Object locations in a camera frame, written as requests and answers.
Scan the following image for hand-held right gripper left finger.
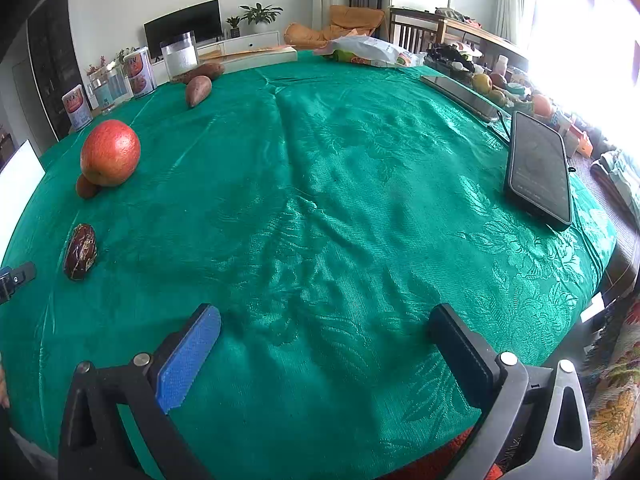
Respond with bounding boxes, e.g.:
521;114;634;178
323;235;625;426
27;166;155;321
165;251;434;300
57;303;222;480

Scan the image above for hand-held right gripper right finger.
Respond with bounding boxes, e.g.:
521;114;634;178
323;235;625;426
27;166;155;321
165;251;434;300
427;303;593;480

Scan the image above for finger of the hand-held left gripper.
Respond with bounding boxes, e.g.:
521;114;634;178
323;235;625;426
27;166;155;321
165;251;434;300
0;261;37;306

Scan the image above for dark passion fruit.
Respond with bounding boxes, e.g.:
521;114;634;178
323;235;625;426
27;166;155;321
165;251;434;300
63;223;98;281

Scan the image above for white cardboard box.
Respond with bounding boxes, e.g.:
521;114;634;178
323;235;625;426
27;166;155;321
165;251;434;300
0;140;47;261

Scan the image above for small orange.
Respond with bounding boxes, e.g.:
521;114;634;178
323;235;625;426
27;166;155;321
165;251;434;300
75;174;101;200

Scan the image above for red apple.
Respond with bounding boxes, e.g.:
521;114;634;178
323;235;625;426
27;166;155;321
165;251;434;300
80;119;142;188

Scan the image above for sweet potato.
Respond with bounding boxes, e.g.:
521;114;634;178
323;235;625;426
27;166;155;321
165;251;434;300
170;61;226;85
185;75;213;109

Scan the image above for orange fleece garment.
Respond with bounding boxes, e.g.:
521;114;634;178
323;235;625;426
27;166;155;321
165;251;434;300
380;425;506;480

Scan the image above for white and pink can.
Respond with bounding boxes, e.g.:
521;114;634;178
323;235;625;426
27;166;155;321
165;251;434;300
62;85;94;132

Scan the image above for green tablecloth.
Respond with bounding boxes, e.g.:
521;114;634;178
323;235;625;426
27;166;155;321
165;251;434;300
0;50;618;480

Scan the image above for black smartphone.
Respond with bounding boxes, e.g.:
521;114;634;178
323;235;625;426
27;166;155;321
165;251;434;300
504;110;573;232

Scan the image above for glass jars with metal lids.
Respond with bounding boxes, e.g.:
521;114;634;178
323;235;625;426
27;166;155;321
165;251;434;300
90;67;132;108

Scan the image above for black display cabinet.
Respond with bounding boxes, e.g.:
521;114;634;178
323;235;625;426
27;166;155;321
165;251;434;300
26;0;83;138

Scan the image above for folded teal cloth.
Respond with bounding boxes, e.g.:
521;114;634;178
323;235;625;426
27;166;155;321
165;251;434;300
590;150;640;211

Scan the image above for dark flat tablet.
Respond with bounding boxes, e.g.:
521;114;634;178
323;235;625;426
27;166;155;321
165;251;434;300
420;74;511;123

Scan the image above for fruit basket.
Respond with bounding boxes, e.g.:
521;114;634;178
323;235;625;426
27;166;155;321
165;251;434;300
470;72;556;121

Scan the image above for white jar with black lid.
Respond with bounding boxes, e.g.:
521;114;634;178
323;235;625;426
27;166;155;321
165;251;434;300
160;31;198;82

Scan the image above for black television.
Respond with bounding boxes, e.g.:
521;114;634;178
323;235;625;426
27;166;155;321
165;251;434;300
144;0;223;60

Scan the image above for flat yellow and white box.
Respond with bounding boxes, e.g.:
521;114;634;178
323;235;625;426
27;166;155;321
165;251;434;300
197;42;299;73

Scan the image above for white plastic bag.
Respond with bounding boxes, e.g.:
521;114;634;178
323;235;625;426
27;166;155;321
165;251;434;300
314;35;426;68

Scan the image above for white television cabinet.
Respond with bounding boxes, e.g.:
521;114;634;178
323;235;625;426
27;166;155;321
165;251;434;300
197;30;281;56

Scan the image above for dark wooden bench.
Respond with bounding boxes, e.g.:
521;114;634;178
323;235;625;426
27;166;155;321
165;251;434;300
387;6;531;68

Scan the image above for large green potted plant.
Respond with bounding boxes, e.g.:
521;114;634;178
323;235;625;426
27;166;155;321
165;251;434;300
239;2;284;35

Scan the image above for orange lounge chair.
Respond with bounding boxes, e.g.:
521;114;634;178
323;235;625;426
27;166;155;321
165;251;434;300
284;5;386;51

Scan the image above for white curtain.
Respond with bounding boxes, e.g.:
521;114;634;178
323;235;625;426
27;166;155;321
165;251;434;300
495;0;538;51

